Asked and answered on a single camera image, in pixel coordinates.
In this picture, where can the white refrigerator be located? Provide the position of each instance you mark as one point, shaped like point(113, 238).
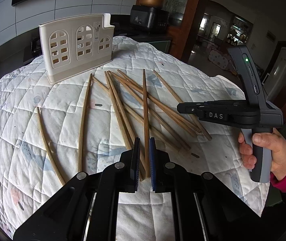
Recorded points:
point(276, 78)

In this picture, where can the white quilted cloth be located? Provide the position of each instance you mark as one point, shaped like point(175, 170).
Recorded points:
point(27, 178)

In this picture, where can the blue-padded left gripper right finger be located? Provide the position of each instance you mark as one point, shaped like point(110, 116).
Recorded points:
point(166, 176)

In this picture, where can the curved chopstick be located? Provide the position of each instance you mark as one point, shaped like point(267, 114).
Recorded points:
point(81, 132)
point(48, 149)

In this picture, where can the black rice cooker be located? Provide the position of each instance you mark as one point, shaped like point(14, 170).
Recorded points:
point(149, 18)

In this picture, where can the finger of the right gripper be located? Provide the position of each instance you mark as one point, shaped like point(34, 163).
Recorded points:
point(195, 110)
point(194, 103)

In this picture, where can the wooden cabinet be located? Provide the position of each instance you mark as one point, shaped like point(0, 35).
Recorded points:
point(182, 27)

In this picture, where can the cream plastic utensil holder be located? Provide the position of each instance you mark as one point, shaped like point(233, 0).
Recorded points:
point(74, 45)

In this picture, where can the curved chopstick far left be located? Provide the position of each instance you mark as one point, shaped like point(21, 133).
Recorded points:
point(48, 149)

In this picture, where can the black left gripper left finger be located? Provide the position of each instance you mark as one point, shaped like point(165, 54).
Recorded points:
point(123, 176)

